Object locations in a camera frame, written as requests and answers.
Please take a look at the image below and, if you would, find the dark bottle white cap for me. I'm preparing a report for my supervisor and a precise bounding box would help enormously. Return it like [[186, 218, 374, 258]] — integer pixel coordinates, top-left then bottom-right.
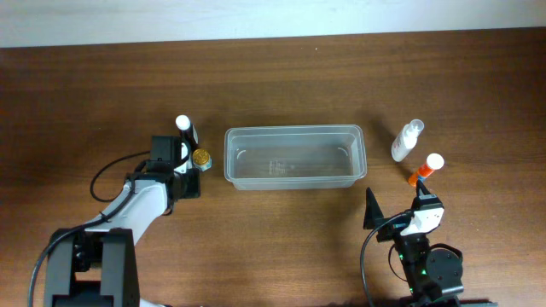
[[175, 114, 199, 150]]

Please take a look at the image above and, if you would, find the clear plastic container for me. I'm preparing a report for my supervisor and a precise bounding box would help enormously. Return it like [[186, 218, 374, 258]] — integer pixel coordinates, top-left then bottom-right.
[[224, 125, 368, 190]]

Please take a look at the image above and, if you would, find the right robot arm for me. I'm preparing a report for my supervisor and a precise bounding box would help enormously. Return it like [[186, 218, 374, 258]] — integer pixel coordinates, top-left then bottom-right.
[[359, 182, 464, 306]]

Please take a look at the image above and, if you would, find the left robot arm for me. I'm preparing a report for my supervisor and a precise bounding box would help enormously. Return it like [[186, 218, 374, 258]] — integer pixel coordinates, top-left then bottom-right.
[[35, 136, 200, 307]]

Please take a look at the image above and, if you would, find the orange tube white cap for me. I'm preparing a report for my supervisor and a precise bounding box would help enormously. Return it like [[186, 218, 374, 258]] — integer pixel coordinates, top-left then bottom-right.
[[408, 153, 444, 187]]

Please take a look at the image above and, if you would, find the small jar gold lid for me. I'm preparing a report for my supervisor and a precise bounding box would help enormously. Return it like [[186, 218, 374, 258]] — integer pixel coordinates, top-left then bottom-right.
[[192, 148, 212, 171]]

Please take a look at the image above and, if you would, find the white spray bottle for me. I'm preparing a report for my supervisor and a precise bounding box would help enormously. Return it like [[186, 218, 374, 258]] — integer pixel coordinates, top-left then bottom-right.
[[391, 119, 425, 162]]

